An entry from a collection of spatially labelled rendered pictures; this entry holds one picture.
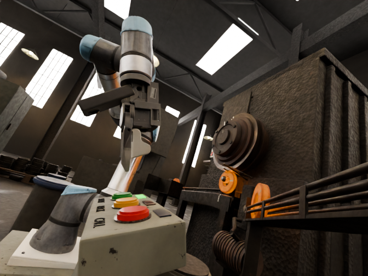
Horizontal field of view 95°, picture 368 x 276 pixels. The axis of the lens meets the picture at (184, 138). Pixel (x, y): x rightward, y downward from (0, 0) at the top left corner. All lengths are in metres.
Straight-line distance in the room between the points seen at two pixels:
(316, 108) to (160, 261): 1.16
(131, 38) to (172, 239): 0.40
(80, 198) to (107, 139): 10.34
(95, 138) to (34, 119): 2.99
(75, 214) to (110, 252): 0.62
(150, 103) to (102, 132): 10.82
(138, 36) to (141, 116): 0.18
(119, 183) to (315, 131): 1.05
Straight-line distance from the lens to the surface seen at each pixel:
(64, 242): 0.85
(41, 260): 0.81
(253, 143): 1.16
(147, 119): 0.39
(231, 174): 1.25
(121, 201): 0.31
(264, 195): 0.76
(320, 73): 1.41
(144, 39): 0.46
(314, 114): 1.22
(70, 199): 0.82
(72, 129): 11.33
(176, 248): 0.23
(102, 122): 11.31
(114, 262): 0.21
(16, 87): 4.04
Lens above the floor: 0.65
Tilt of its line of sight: 17 degrees up
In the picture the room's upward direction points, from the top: 18 degrees clockwise
